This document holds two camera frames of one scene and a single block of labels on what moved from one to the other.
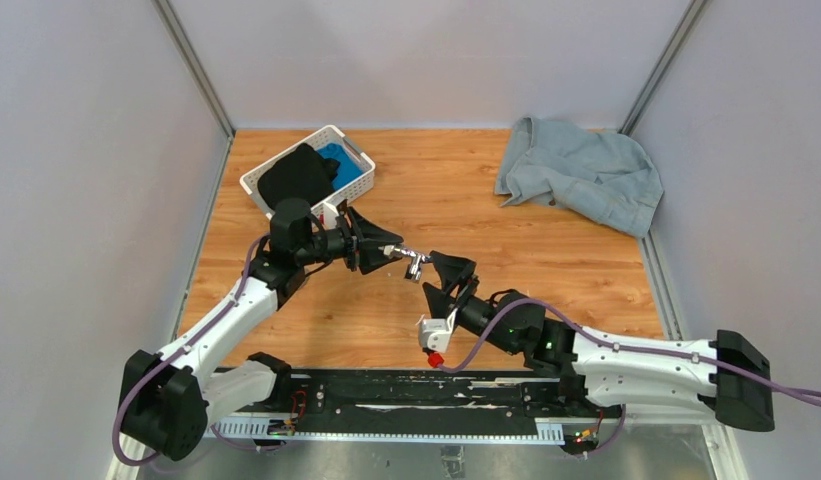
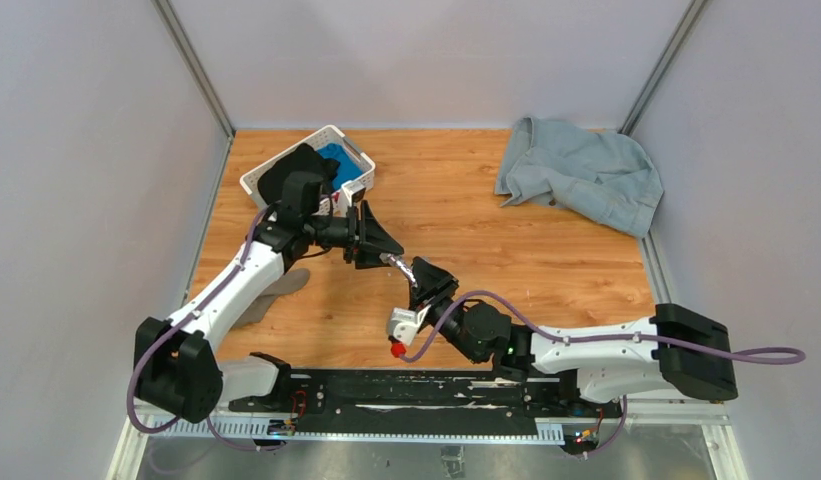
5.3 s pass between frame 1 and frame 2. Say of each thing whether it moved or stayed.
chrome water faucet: moved
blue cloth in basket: stayed
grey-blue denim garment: stayed
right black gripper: moved
